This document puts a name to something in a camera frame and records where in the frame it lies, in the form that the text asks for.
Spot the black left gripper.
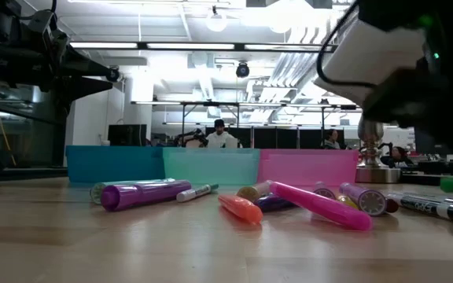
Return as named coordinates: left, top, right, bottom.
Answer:
left=29, top=23, right=114, bottom=104

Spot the purple Sharpie highlighter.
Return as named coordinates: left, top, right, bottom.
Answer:
left=313, top=181, right=337, bottom=200
left=339, top=182, right=388, bottom=217
left=100, top=179, right=193, bottom=213

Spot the black Expo marker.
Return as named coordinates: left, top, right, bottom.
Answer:
left=387, top=191, right=453, bottom=228

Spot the teal highlighter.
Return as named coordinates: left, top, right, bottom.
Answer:
left=90, top=178, right=177, bottom=205

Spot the pink highlighter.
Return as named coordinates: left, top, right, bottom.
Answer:
left=269, top=181, right=374, bottom=232

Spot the blue violet highlighter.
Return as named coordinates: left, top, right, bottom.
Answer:
left=252, top=193, right=296, bottom=214

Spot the green Expo marker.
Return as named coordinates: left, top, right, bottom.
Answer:
left=176, top=183, right=220, bottom=204

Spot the yellow-green Sharpie highlighter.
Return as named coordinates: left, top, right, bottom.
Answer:
left=236, top=179, right=274, bottom=202

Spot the orange highlighter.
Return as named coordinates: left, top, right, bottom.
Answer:
left=217, top=193, right=264, bottom=226

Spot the black ceiling spotlight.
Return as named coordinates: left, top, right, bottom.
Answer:
left=106, top=65, right=121, bottom=83
left=235, top=61, right=251, bottom=79

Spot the fluorescent ceiling light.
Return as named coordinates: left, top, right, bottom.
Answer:
left=68, top=42, right=139, bottom=50
left=146, top=42, right=236, bottom=50
left=244, top=43, right=322, bottom=52

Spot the person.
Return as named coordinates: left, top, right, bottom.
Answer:
left=205, top=119, right=240, bottom=149
left=381, top=145, right=414, bottom=168
left=320, top=128, right=341, bottom=150

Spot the silver lamp white shade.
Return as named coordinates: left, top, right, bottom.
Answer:
left=314, top=18, right=426, bottom=185

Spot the black computer monitor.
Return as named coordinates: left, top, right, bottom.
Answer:
left=107, top=123, right=148, bottom=147

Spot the blue plastic bin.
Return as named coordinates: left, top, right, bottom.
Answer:
left=65, top=145, right=167, bottom=185

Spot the pink plastic bin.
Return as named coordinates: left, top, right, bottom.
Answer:
left=256, top=148, right=360, bottom=188

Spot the black partition screen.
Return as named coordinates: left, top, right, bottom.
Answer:
left=204, top=126, right=345, bottom=149

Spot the white globe pendant lamp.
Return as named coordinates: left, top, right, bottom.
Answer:
left=205, top=6, right=228, bottom=33

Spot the teal plastic bin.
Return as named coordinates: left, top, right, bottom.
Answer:
left=162, top=147, right=261, bottom=186

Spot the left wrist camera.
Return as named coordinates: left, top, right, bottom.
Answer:
left=28, top=9, right=70, bottom=54

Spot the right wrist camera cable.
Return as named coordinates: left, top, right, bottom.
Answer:
left=315, top=0, right=375, bottom=90

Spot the yellow cord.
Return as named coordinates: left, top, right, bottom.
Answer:
left=0, top=78, right=17, bottom=167

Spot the black metal rack frame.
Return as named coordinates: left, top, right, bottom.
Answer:
left=131, top=101, right=363, bottom=149

